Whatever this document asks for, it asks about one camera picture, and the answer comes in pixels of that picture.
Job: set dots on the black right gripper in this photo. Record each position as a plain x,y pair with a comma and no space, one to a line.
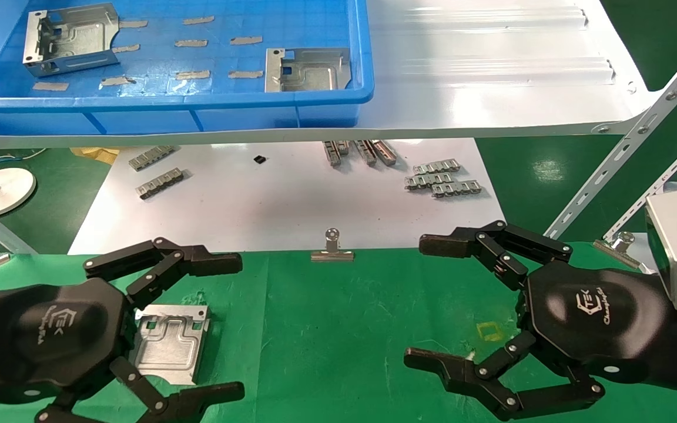
597,317

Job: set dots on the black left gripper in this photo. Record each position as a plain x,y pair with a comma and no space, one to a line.
50,335

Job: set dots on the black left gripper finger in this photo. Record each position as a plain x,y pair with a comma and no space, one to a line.
209,262

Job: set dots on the silver sheet metal bracket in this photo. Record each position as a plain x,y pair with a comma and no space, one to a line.
80,41
309,73
168,346

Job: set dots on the long polished metal plate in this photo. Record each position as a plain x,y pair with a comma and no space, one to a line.
285,205

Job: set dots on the green cloth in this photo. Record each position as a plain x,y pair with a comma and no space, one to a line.
344,329

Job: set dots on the yellow crumpled item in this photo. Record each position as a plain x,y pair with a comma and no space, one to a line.
94,155

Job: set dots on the blue plastic bin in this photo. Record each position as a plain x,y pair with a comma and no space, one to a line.
315,111

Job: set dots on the beige tape strip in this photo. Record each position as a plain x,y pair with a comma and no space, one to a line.
191,75
198,20
245,74
191,43
127,49
50,86
116,81
133,24
246,40

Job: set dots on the white metal shelf board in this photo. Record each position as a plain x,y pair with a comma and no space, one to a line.
491,88

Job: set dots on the grey metal rail piece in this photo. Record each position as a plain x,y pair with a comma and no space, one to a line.
385,153
332,154
344,147
367,153

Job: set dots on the grey slanted frame rail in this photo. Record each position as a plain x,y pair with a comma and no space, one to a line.
18,239

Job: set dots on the long white slotted rail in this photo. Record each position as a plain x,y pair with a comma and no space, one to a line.
626,141

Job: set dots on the short white slotted rail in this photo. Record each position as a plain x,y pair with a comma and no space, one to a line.
662,182

